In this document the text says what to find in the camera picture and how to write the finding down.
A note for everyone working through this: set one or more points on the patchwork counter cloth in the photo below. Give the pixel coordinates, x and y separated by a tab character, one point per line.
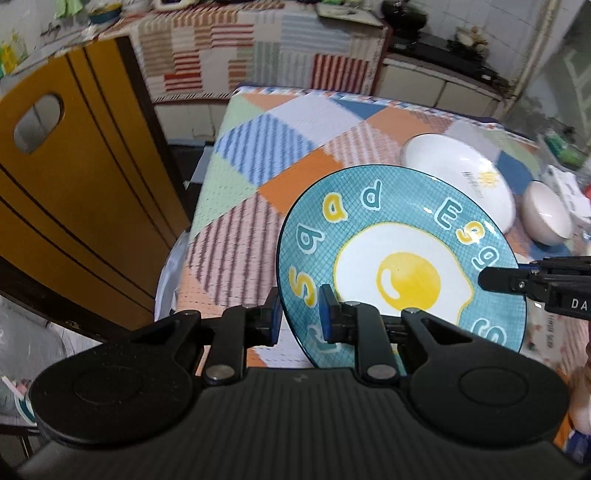
258	50

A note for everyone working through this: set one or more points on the white bowl with dark rim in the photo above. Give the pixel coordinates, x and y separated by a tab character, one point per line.
545	207

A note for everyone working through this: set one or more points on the green packets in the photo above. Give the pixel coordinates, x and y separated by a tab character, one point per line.
561	150

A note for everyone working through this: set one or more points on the black gas stove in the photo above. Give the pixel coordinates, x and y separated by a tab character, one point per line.
443	55

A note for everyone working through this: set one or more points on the blue bowl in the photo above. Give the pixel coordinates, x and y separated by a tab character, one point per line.
105	14

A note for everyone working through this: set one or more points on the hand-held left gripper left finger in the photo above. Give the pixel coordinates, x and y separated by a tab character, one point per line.
274	318

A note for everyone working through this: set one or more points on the white cabinet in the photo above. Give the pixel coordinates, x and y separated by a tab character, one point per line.
438	90

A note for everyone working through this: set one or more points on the blue fried egg print plate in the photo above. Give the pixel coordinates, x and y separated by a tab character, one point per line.
392	221

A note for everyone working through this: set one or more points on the black cooking pot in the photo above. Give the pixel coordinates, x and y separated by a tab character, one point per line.
406	16

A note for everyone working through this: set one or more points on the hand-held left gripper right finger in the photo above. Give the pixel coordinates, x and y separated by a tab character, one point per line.
328	314

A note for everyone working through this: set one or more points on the patchwork tablecloth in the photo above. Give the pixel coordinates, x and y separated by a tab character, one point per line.
286	152

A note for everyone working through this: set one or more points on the pale flat board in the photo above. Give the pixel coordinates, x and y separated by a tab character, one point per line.
346	11

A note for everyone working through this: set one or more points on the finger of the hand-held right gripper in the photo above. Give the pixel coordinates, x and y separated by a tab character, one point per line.
498	279

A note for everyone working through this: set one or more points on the white plastic bag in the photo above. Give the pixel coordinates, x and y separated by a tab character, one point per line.
565	187

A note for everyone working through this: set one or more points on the white plate with sun print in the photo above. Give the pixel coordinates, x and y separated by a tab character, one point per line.
443	157

